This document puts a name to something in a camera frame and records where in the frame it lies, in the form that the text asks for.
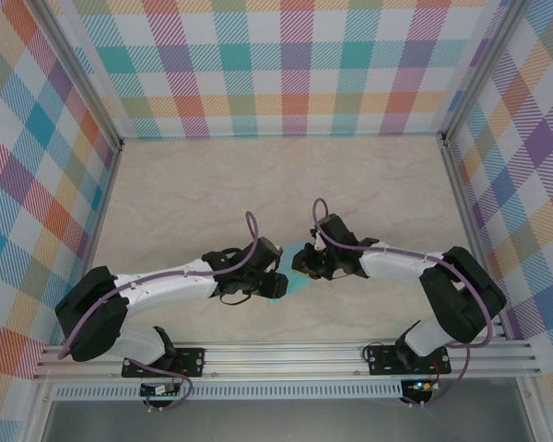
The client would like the teal cloth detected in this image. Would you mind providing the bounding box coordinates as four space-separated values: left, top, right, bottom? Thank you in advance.
266 242 312 308

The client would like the small circuit board green light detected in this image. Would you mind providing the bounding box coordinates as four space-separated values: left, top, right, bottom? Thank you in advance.
405 379 441 393

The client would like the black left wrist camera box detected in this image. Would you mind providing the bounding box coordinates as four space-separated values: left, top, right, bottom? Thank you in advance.
250 237 286 273

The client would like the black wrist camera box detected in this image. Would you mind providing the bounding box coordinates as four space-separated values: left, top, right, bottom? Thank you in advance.
313 214 359 250
250 237 286 273

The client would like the thin black left gripper cable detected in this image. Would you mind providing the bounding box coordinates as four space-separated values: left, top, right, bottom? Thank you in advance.
218 292 253 306

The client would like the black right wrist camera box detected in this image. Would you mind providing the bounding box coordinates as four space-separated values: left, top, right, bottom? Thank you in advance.
313 214 359 250

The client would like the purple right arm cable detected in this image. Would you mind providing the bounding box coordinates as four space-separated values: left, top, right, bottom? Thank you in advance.
312 197 494 409

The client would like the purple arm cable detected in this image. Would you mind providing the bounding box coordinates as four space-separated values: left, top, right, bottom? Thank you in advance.
57 210 264 413
312 197 494 409

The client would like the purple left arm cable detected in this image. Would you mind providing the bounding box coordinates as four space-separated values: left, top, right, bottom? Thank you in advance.
57 210 264 413

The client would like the long aluminium mounting rail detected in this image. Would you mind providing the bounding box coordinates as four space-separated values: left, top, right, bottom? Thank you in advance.
31 343 543 381

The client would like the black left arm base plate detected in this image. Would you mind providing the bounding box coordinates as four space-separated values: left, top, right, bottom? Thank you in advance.
121 347 206 378

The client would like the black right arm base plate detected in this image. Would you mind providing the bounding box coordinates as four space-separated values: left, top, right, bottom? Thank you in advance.
366 343 453 377

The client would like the slotted grey cable duct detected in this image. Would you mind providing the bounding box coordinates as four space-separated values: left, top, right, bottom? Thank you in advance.
50 380 406 401

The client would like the aluminium table side rail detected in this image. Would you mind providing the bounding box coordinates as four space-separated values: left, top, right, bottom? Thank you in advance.
62 142 124 346
440 135 511 340

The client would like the aluminium frame post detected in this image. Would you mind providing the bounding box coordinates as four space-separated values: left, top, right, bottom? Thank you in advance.
441 0 529 142
31 0 124 149

